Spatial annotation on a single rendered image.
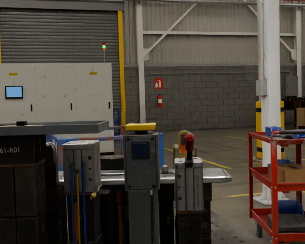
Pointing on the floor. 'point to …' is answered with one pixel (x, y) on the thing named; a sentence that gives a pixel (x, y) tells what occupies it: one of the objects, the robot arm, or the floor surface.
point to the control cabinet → (55, 95)
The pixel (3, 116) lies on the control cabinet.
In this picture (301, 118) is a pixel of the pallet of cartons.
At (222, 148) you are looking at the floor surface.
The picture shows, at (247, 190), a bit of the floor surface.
